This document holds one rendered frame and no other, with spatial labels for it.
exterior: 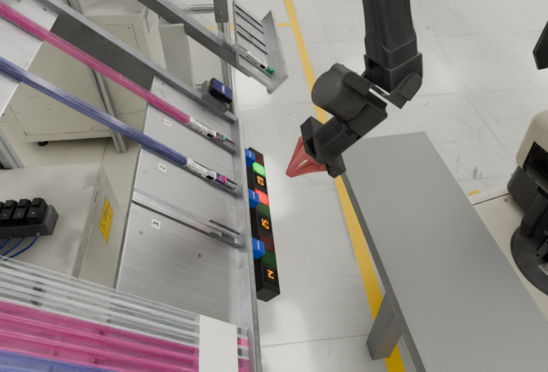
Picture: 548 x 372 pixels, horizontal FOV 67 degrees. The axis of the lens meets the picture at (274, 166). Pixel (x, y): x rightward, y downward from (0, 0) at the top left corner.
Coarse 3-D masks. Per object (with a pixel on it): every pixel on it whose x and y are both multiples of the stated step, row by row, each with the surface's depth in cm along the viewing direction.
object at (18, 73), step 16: (0, 64) 53; (32, 80) 55; (64, 96) 58; (80, 112) 59; (96, 112) 60; (112, 128) 62; (128, 128) 63; (144, 144) 65; (160, 144) 66; (176, 160) 68
